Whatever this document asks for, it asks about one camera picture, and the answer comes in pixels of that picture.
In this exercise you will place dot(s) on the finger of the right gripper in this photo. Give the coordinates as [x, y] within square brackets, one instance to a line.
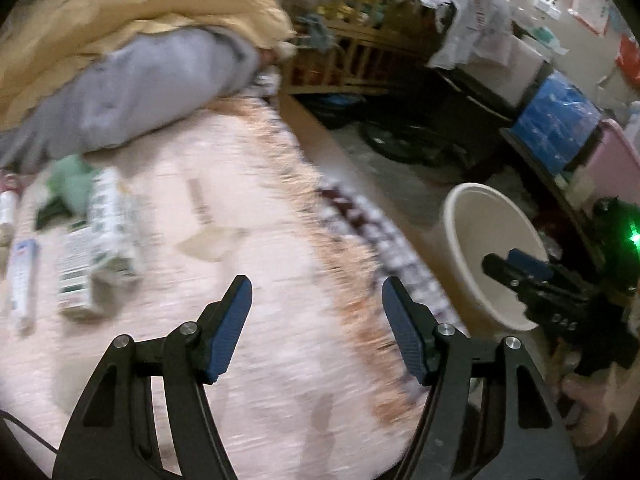
[531, 266]
[499, 270]

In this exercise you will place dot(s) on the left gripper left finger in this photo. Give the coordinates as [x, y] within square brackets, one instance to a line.
[111, 433]

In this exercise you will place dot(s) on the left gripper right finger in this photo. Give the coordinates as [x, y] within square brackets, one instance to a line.
[488, 414]

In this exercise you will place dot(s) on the white long medicine box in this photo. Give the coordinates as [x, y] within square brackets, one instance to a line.
[75, 283]

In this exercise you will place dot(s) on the green white milk carton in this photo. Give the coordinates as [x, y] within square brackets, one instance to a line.
[116, 240]

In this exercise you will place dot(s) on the small blue white wrapper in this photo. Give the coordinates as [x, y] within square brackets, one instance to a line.
[22, 281]

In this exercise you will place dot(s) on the person right hand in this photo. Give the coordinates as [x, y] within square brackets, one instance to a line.
[605, 402]

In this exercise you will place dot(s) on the pink storage bin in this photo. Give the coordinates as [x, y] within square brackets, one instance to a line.
[612, 170]

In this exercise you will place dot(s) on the blue plastic drawer cabinet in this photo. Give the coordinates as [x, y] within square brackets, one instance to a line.
[557, 123]

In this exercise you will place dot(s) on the pink quilted bedspread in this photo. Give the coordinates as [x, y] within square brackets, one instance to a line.
[316, 388]

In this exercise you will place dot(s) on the white crumpled clothing pile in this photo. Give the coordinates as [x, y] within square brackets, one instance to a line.
[471, 31]

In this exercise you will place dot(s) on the white pink bottle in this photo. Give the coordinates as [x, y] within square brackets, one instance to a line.
[10, 197]

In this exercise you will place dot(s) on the wooden baby crib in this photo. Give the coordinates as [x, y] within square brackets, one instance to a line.
[355, 46]

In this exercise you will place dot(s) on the grey blue blanket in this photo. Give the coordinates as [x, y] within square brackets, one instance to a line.
[151, 82]

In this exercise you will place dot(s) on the yellow frilled pillow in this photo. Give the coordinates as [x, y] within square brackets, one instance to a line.
[46, 43]

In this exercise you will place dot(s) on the wooden bed frame rail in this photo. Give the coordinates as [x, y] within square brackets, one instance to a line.
[410, 195]

